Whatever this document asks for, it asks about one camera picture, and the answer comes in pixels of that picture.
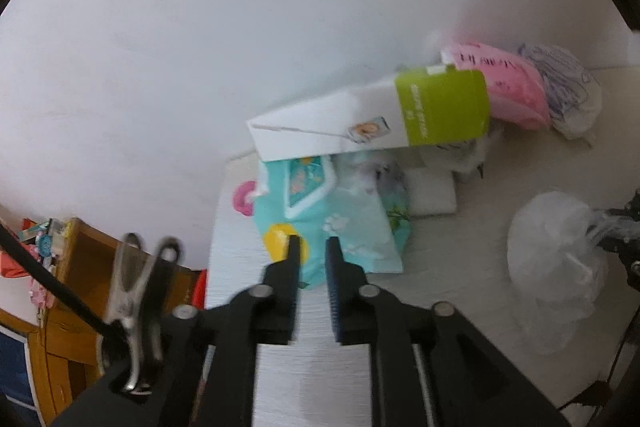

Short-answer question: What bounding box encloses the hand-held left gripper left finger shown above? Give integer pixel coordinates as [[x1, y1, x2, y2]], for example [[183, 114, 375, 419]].
[[50, 234, 305, 427]]

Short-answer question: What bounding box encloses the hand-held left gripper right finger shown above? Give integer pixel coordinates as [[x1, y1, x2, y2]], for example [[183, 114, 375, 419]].
[[324, 237, 571, 427]]

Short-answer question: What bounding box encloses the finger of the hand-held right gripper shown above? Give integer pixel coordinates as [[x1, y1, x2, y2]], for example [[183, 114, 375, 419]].
[[591, 189, 640, 293]]

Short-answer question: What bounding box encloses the clear plastic bag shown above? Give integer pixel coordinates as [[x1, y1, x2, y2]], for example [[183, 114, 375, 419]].
[[506, 191, 610, 353]]

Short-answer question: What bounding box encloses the teal wet wipes pack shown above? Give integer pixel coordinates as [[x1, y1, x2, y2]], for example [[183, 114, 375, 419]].
[[251, 155, 415, 292]]

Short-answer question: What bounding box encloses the white plastic tray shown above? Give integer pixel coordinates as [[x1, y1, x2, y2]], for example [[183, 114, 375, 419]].
[[407, 167, 458, 217]]

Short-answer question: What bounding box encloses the white printed plastic wrapper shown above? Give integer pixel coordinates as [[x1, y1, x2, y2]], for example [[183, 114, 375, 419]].
[[517, 43, 603, 140]]

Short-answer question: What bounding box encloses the pink sanitary pad pack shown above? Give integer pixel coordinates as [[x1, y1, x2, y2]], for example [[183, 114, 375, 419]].
[[441, 39, 551, 130]]

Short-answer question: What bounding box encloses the white and green carton box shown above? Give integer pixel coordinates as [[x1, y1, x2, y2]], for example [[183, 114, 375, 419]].
[[246, 64, 491, 168]]

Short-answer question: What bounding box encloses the red plastic lid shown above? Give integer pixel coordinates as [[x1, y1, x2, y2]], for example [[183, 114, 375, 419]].
[[192, 269, 208, 310]]

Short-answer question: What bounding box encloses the metal spring clip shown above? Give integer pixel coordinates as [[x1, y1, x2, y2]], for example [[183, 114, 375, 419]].
[[102, 232, 185, 395]]

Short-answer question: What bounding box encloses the crumpled white striped wrapper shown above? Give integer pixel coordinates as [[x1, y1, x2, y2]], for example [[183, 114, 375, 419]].
[[422, 139, 493, 182]]

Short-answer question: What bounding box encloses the wooden desk with shelves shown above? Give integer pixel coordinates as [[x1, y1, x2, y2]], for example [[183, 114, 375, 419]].
[[0, 217, 208, 427]]

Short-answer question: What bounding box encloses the pile of small desk items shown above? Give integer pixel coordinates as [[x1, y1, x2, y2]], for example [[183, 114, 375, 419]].
[[0, 217, 68, 308]]

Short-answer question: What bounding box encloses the pink plastic ring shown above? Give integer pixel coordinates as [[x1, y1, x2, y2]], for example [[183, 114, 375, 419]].
[[232, 180, 258, 214]]

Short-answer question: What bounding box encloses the thin black cable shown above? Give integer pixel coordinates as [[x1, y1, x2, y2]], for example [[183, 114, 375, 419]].
[[555, 322, 640, 413]]

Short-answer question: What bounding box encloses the thick black cable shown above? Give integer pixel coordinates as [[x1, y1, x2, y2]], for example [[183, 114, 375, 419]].
[[0, 224, 126, 343]]

